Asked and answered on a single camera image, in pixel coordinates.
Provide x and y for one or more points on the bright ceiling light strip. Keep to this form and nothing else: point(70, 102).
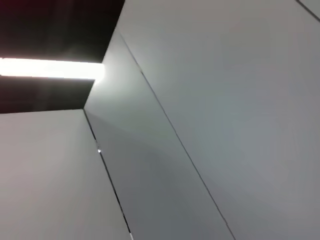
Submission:
point(50, 68)

